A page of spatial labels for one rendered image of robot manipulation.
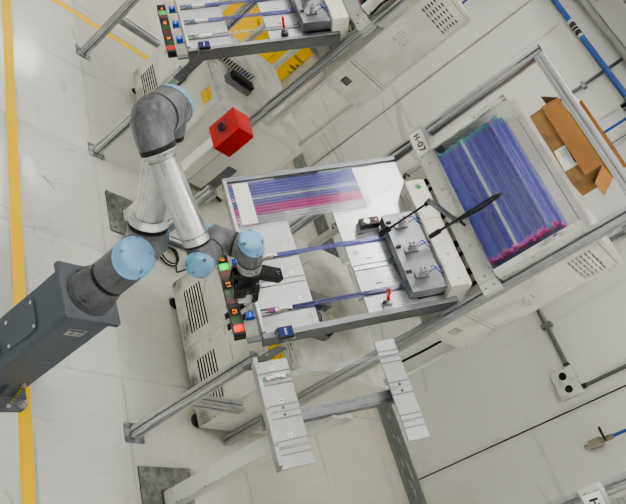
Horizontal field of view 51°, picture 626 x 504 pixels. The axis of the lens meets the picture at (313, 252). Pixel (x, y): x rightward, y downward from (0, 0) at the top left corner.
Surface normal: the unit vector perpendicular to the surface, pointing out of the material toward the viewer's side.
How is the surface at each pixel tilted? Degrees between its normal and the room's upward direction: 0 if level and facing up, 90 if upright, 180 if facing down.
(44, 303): 90
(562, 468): 90
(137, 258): 7
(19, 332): 90
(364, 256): 45
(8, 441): 0
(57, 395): 0
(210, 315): 90
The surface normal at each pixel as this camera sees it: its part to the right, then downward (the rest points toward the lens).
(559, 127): -0.45, -0.33
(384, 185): 0.11, -0.56
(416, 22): 0.27, 0.81
